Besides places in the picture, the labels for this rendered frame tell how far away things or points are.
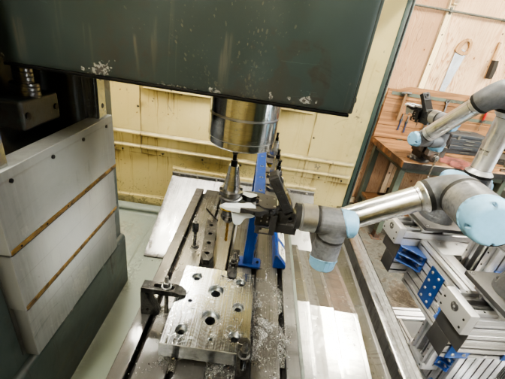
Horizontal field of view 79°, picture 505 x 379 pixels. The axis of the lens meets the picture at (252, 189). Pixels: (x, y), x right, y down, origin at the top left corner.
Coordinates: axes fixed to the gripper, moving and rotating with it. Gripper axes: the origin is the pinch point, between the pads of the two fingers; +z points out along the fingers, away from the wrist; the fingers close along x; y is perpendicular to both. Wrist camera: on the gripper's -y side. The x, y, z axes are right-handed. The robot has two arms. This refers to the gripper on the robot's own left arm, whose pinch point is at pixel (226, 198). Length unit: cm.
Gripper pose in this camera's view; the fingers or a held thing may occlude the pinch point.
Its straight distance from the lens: 80.8
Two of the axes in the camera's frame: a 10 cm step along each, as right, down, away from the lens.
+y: -1.4, 8.8, 4.6
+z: -9.9, -1.5, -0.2
